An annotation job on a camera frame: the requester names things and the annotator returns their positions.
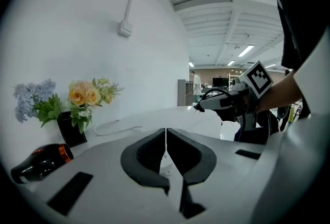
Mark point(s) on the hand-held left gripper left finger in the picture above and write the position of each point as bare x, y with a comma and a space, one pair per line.
103, 171

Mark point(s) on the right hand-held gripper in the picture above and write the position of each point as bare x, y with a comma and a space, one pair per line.
257, 81

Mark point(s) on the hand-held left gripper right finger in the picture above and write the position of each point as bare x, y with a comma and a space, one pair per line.
221, 161

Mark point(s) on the black power plug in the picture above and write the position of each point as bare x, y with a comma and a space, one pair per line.
199, 109

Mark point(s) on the white power strip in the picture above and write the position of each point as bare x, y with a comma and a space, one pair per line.
166, 165

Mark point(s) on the person's right forearm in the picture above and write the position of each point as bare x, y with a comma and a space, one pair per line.
279, 91

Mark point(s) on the black hair dryer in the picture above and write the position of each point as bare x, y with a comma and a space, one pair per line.
41, 163

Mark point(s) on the black monitor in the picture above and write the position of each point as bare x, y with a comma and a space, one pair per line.
220, 82

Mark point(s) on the white storage shelf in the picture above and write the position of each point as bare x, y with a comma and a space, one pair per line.
233, 78

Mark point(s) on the grey open cabinet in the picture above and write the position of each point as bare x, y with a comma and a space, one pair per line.
183, 94

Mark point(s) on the long ceiling light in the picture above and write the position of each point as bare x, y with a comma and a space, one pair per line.
245, 50
231, 63
191, 64
270, 65

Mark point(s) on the black square vase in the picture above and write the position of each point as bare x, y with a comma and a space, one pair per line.
71, 132

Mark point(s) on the orange artificial flower bouquet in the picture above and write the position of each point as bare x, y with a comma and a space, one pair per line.
82, 95

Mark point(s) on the blue artificial flowers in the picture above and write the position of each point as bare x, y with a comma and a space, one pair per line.
28, 99

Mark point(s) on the person's black t-shirt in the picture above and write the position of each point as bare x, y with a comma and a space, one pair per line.
301, 11

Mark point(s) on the white wall switch box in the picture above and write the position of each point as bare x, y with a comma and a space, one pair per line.
125, 29

